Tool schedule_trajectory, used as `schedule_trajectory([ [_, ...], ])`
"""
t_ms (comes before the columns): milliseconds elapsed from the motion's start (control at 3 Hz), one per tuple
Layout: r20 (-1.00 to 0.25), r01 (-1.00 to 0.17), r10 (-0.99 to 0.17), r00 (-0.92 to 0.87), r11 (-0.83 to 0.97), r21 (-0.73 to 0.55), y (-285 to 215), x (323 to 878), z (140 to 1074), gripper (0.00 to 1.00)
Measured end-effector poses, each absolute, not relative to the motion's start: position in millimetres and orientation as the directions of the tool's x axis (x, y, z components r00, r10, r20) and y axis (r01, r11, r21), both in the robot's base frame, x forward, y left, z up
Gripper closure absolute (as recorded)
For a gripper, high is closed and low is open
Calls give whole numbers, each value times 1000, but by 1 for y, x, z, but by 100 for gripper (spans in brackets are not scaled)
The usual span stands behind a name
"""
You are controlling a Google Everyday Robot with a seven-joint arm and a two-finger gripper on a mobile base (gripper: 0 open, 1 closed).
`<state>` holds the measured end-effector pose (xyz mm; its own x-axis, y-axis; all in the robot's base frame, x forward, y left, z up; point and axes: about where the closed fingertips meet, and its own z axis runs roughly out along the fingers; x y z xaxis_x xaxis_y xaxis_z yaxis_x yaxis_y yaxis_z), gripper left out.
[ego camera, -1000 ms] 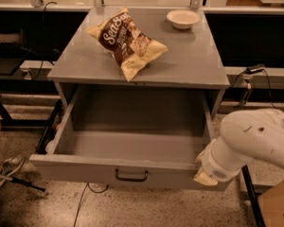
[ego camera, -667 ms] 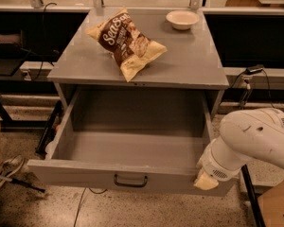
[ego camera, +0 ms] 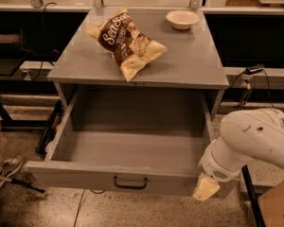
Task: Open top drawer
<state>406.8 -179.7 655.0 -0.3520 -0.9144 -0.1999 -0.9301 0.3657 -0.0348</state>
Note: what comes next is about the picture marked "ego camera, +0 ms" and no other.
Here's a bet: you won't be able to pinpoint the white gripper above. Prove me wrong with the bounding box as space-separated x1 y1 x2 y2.
192 140 247 201

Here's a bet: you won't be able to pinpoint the grey top drawer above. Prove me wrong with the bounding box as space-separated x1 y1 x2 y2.
26 87 240 200

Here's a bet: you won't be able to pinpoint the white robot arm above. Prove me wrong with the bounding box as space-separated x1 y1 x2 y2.
193 108 284 201

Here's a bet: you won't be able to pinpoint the grey drawer cabinet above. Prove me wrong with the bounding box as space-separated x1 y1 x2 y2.
48 7 228 114

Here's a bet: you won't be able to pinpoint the cardboard box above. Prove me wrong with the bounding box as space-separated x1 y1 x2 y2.
258 181 284 227

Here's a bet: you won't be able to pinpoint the black power adapter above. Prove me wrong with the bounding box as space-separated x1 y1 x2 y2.
245 64 264 75

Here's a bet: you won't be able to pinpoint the white bowl on cabinet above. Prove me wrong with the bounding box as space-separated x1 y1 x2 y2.
166 10 199 30

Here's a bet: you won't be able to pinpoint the brown yellow chip bag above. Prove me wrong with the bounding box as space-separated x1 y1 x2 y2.
85 8 168 82

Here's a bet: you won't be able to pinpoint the black metal frame bar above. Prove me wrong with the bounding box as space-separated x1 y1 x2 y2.
241 166 266 227

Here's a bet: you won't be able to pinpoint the black floor cable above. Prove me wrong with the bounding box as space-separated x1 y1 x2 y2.
73 188 106 227

